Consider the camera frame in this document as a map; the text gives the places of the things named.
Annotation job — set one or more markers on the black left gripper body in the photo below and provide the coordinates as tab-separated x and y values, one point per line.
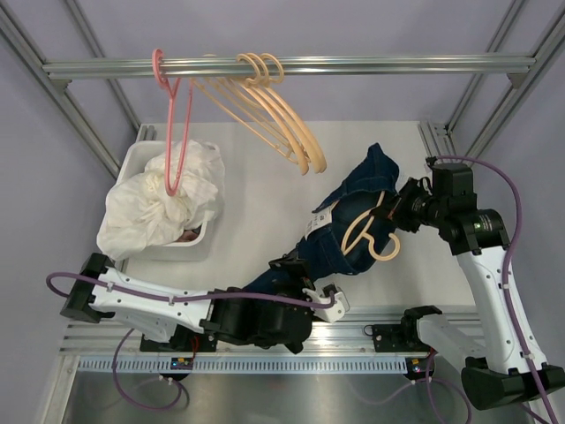
299	279

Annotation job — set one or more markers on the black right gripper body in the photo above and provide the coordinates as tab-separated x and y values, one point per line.
410	211

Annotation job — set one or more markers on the dark navy skirt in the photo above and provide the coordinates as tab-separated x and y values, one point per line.
359	192

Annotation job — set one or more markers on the pink ruffled skirt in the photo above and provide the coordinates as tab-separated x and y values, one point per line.
188	236

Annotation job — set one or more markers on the white pleated skirt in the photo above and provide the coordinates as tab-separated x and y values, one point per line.
139	213

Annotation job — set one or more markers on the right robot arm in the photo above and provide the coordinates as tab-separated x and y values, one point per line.
509	367

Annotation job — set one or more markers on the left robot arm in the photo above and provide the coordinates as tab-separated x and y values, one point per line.
172	317

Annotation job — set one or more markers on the white plastic basket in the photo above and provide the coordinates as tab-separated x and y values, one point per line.
134	163

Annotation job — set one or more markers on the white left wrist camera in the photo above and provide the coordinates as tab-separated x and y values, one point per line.
332	304

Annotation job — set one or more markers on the aluminium frame strut right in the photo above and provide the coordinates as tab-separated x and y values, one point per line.
489	102

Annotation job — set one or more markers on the aluminium frame strut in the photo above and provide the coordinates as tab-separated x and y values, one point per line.
56	84
489	102

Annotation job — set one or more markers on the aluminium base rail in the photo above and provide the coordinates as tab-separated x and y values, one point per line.
349	335

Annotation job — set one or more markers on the white slotted cable duct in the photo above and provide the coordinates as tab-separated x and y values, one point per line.
248	365

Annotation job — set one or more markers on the aluminium hanging rail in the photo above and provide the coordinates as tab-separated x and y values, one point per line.
113	68

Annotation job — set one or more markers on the aluminium frame strut left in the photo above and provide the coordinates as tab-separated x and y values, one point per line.
56	84

